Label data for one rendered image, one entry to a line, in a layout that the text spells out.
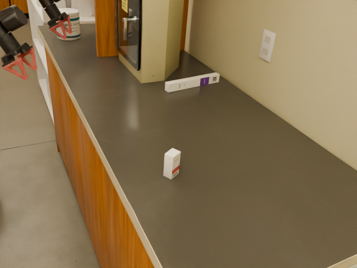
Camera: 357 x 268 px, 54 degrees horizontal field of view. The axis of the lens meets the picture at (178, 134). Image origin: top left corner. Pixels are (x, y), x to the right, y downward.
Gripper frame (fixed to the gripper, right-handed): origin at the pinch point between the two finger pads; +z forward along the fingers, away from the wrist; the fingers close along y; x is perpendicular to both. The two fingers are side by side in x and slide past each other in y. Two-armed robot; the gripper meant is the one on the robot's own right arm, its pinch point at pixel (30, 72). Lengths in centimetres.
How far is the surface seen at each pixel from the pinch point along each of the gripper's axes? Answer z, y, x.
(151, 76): 27.8, 23.8, -33.1
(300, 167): 55, -34, -75
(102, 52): 15, 52, -10
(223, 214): 42, -56, -52
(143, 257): 47, -56, -27
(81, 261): 97, 2, 42
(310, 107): 52, -8, -87
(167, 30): 14, 27, -48
